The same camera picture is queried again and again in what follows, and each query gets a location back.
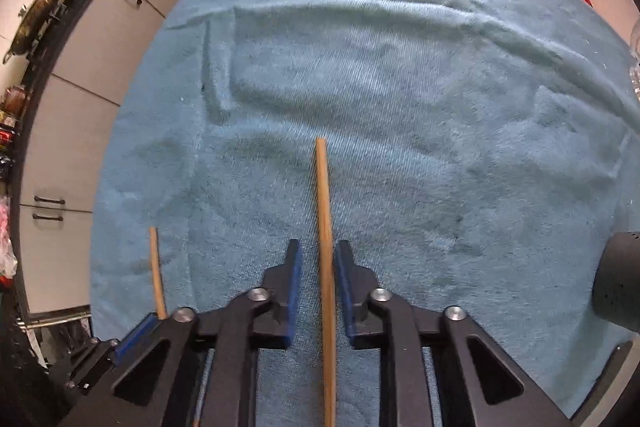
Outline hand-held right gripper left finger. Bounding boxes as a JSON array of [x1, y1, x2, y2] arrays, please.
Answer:
[[57, 241, 302, 427]]

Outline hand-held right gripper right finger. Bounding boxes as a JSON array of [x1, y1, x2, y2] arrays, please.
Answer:
[[336, 241, 571, 427]]

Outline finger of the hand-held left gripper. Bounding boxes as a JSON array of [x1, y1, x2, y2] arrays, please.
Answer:
[[65, 313, 157, 395]]

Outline wooden chopstick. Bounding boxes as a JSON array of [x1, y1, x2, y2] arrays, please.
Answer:
[[315, 137, 337, 427], [149, 227, 168, 322]]

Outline black chopstick holder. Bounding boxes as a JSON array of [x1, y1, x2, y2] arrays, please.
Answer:
[[592, 231, 640, 334]]

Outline pink plastic bag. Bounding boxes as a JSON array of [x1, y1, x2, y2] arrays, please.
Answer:
[[0, 194, 18, 280]]

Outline blue towel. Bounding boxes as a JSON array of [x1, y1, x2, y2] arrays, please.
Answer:
[[90, 0, 640, 427]]

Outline white kitchen cabinet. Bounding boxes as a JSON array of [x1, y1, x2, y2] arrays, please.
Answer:
[[17, 0, 246, 323]]

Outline group of condiment bottles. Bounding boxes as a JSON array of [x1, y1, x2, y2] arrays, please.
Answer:
[[0, 84, 26, 158]]

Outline metal wok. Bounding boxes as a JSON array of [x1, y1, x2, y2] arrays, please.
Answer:
[[2, 0, 61, 65]]

